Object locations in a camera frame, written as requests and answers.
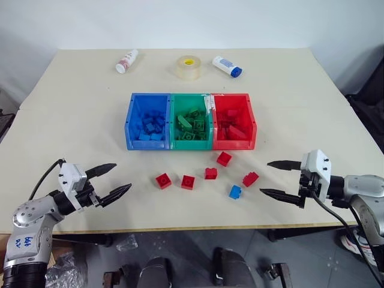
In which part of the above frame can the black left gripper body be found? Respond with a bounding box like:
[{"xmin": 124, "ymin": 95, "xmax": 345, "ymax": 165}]
[{"xmin": 75, "ymin": 179, "xmax": 102, "ymax": 210}]

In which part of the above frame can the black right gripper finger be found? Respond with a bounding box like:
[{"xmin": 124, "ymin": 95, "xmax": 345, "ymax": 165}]
[
  {"xmin": 266, "ymin": 160, "xmax": 302, "ymax": 173},
  {"xmin": 259, "ymin": 188, "xmax": 302, "ymax": 207}
]

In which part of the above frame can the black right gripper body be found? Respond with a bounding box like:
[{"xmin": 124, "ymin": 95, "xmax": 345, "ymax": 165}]
[{"xmin": 298, "ymin": 170, "xmax": 319, "ymax": 210}]

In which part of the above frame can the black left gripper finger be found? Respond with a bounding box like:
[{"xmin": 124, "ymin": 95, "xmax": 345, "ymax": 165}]
[
  {"xmin": 98, "ymin": 183, "xmax": 133, "ymax": 209},
  {"xmin": 85, "ymin": 163, "xmax": 118, "ymax": 180}
]

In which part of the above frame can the small clear plastic bag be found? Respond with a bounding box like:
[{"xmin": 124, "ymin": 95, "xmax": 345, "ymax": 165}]
[{"xmin": 116, "ymin": 235, "xmax": 139, "ymax": 253}]

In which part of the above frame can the red plastic bin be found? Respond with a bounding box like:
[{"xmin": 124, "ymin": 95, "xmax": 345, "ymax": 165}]
[{"xmin": 211, "ymin": 93, "xmax": 259, "ymax": 151}]

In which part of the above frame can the blue plastic bin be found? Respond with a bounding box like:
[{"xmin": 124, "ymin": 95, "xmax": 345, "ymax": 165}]
[{"xmin": 123, "ymin": 92, "xmax": 172, "ymax": 151}]

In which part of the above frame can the red sloped toy brick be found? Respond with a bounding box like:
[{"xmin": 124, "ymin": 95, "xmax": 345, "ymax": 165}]
[{"xmin": 228, "ymin": 125, "xmax": 248, "ymax": 140}]

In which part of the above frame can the rusty metal foot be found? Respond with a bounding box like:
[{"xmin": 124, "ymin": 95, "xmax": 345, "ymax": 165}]
[
  {"xmin": 263, "ymin": 262, "xmax": 294, "ymax": 288},
  {"xmin": 103, "ymin": 263, "xmax": 127, "ymax": 288}
]

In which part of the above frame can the large clear plastic bag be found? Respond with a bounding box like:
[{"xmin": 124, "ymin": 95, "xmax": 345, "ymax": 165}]
[{"xmin": 44, "ymin": 251, "xmax": 88, "ymax": 288}]

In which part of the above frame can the white sneaker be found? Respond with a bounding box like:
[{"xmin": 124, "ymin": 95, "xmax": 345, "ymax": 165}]
[{"xmin": 340, "ymin": 230, "xmax": 377, "ymax": 266}]

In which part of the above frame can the green plastic bin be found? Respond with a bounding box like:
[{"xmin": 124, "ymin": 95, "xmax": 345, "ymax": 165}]
[{"xmin": 169, "ymin": 93, "xmax": 215, "ymax": 151}]

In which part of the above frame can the dark rounded shape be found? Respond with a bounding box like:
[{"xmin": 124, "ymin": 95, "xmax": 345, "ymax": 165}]
[
  {"xmin": 212, "ymin": 247, "xmax": 256, "ymax": 288},
  {"xmin": 139, "ymin": 256, "xmax": 174, "ymax": 288}
]

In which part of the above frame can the green curved toy brick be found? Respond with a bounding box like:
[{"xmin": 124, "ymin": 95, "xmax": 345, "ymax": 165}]
[{"xmin": 176, "ymin": 115, "xmax": 193, "ymax": 130}]

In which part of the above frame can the white tape strip on bins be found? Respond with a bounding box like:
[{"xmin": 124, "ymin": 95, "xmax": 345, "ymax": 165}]
[{"xmin": 203, "ymin": 94, "xmax": 215, "ymax": 115}]

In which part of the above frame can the white bottle with red label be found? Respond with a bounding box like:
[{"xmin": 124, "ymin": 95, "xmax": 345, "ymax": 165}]
[{"xmin": 115, "ymin": 49, "xmax": 140, "ymax": 74}]

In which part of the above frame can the white bottle with blue cap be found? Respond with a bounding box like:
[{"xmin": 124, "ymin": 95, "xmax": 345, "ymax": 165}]
[{"xmin": 211, "ymin": 55, "xmax": 245, "ymax": 79}]

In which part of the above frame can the clear tape roll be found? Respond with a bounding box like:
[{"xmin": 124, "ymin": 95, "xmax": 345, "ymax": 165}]
[{"xmin": 175, "ymin": 55, "xmax": 202, "ymax": 82}]

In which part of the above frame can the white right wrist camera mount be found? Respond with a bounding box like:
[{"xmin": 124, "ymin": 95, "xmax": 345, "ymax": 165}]
[{"xmin": 299, "ymin": 149, "xmax": 334, "ymax": 201}]

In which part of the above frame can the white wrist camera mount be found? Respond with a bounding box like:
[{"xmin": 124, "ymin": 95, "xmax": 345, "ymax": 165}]
[
  {"xmin": 58, "ymin": 163, "xmax": 89, "ymax": 211},
  {"xmin": 299, "ymin": 149, "xmax": 334, "ymax": 201}
]

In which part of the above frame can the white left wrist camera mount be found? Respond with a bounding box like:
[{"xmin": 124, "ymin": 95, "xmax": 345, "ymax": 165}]
[{"xmin": 58, "ymin": 163, "xmax": 89, "ymax": 211}]

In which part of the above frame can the black table frame bar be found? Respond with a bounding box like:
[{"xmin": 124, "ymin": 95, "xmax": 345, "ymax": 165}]
[
  {"xmin": 52, "ymin": 234, "xmax": 114, "ymax": 247},
  {"xmin": 268, "ymin": 226, "xmax": 358, "ymax": 242}
]

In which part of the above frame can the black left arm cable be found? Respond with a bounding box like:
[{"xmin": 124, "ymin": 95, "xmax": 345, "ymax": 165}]
[{"xmin": 28, "ymin": 158, "xmax": 66, "ymax": 202}]

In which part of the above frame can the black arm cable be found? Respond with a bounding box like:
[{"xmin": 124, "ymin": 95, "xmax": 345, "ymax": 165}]
[
  {"xmin": 28, "ymin": 158, "xmax": 66, "ymax": 202},
  {"xmin": 310, "ymin": 191, "xmax": 384, "ymax": 288}
]

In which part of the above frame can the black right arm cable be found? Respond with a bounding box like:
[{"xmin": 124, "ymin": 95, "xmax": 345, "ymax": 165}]
[{"xmin": 310, "ymin": 191, "xmax": 384, "ymax": 288}]

